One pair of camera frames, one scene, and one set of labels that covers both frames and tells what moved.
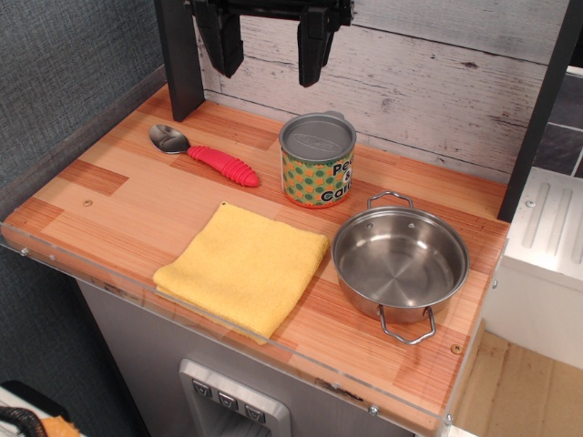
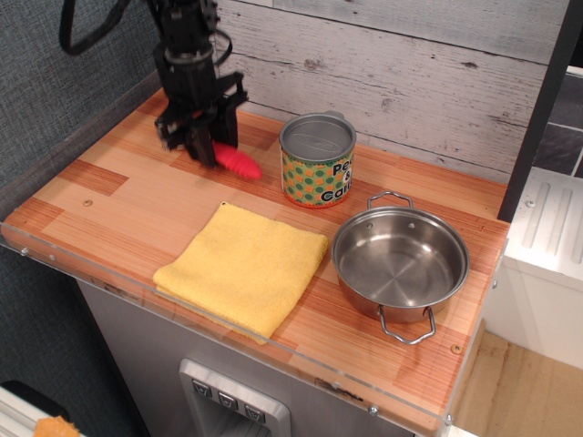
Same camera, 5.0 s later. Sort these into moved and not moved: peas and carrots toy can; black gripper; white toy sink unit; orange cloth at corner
Moved: black gripper
Not moved: peas and carrots toy can; white toy sink unit; orange cloth at corner
